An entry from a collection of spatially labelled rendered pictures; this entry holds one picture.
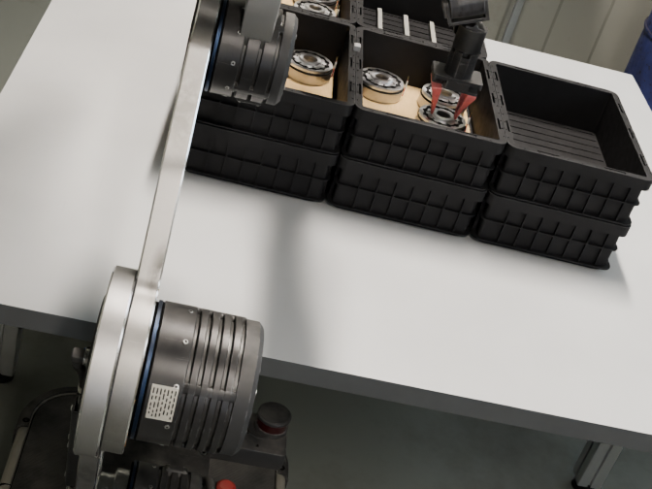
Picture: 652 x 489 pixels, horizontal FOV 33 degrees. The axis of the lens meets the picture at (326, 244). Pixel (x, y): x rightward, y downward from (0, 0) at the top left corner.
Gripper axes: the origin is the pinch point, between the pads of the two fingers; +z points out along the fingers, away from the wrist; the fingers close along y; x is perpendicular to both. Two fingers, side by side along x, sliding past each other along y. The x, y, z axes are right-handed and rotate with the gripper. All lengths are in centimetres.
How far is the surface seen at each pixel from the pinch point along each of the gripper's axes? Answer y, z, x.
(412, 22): 4, 5, -56
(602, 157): -37.5, 4.9, -6.9
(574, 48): -86, 64, -220
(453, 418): -30, 88, -8
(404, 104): 7.2, 4.2, -7.9
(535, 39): -69, 64, -219
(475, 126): -8.0, 2.9, -2.9
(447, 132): 2.0, -5.7, 20.1
